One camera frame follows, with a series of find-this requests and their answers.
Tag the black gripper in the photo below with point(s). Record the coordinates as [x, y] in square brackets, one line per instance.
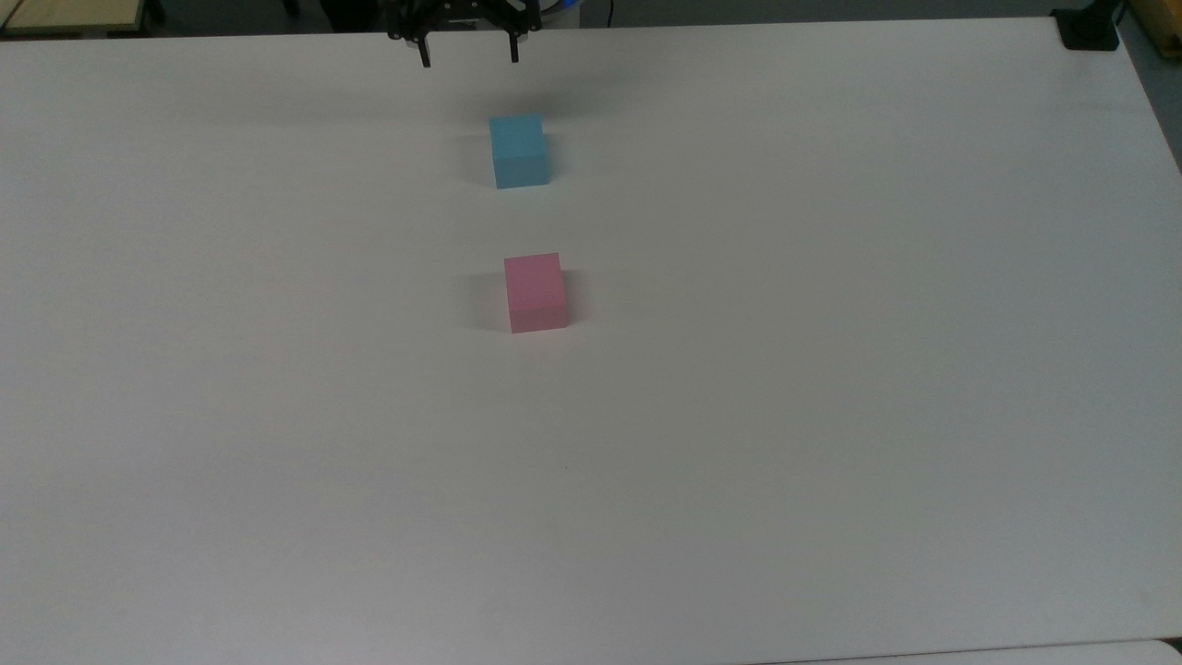
[462, 13]

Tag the black table clamp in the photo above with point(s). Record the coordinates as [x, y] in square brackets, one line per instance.
[1088, 31]

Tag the pink foam cube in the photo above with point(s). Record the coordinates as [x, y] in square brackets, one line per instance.
[535, 294]

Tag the light wooden table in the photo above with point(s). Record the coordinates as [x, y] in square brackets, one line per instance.
[72, 15]

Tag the blue foam cube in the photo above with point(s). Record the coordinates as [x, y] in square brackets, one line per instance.
[519, 152]

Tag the wooden furniture edge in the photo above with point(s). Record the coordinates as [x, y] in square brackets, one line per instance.
[1159, 23]

